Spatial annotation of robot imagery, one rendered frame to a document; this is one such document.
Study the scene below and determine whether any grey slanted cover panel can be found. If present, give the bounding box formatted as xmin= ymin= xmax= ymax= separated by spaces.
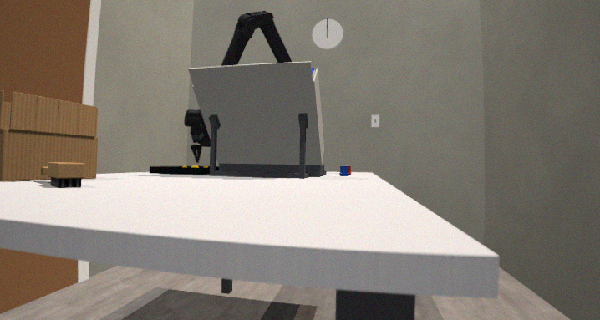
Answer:
xmin=188 ymin=61 xmax=326 ymax=177

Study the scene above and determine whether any blue round plug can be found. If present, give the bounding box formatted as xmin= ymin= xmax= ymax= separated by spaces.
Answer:
xmin=339 ymin=166 xmax=349 ymax=176

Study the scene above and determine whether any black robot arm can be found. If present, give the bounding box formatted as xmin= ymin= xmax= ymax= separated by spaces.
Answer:
xmin=185 ymin=11 xmax=292 ymax=140

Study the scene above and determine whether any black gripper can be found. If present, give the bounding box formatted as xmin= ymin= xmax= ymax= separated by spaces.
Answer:
xmin=191 ymin=140 xmax=211 ymax=163

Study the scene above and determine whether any brown cardboard box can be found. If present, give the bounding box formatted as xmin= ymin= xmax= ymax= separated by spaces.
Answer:
xmin=0 ymin=91 xmax=98 ymax=182

